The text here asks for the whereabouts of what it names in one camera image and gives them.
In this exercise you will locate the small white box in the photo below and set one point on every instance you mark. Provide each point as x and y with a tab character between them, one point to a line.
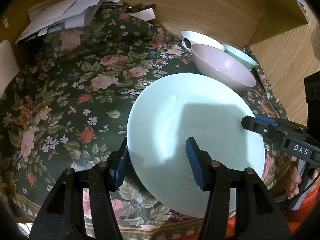
146	15

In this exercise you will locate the floral tablecloth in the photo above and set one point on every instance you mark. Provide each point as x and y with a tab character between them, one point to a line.
68	107

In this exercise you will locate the right hand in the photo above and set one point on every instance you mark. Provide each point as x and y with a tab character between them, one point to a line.
295	179

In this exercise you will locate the white bowl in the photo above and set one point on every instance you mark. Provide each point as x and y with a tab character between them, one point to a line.
191	37

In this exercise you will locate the white paper stack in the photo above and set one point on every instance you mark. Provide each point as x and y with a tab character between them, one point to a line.
67	14

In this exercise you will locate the wooden shelf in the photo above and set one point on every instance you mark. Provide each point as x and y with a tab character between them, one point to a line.
282	0

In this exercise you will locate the mint green bowl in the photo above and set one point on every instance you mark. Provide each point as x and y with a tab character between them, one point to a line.
240	56

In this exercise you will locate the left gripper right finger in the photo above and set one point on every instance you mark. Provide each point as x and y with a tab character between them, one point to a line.
200	162

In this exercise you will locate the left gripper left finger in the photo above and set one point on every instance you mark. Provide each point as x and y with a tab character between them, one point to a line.
121	163

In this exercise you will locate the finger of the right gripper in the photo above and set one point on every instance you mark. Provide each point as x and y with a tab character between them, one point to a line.
266	119

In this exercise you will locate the pink bowl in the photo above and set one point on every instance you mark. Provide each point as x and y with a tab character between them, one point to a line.
217	64

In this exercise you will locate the pink mug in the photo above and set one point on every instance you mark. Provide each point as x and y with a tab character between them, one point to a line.
8	65

